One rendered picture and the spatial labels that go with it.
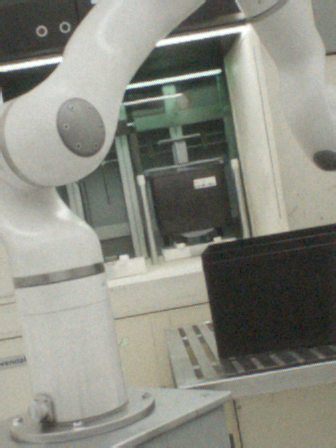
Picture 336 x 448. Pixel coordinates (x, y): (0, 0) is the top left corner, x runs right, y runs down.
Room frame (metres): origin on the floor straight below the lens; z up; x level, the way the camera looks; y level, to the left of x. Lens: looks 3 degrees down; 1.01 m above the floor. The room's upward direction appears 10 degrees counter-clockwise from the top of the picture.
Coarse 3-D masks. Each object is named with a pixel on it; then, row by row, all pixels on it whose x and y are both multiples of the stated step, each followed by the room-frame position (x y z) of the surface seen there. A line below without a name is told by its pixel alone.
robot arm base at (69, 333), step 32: (32, 288) 0.97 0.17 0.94; (64, 288) 0.97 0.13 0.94; (96, 288) 0.99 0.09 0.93; (32, 320) 0.98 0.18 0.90; (64, 320) 0.97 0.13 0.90; (96, 320) 0.98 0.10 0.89; (32, 352) 0.99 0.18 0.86; (64, 352) 0.97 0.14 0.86; (96, 352) 0.98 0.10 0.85; (32, 384) 1.00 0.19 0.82; (64, 384) 0.97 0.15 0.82; (96, 384) 0.97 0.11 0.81; (32, 416) 0.97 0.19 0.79; (64, 416) 0.97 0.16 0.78; (96, 416) 0.97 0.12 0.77; (128, 416) 0.96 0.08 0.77
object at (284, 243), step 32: (224, 256) 1.25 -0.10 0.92; (256, 256) 1.24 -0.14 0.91; (288, 256) 1.24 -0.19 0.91; (320, 256) 1.23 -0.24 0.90; (224, 288) 1.25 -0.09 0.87; (256, 288) 1.24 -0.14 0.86; (288, 288) 1.24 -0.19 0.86; (320, 288) 1.23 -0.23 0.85; (224, 320) 1.25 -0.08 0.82; (256, 320) 1.25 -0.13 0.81; (288, 320) 1.24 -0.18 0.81; (320, 320) 1.23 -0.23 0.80; (224, 352) 1.25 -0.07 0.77; (256, 352) 1.25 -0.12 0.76
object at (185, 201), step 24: (168, 144) 2.39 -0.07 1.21; (168, 168) 2.33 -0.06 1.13; (216, 168) 2.24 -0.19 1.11; (168, 192) 2.24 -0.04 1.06; (192, 192) 2.24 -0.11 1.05; (216, 192) 2.24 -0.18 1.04; (168, 216) 2.24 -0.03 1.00; (192, 216) 2.24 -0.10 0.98; (216, 216) 2.24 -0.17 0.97; (168, 240) 2.43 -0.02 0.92
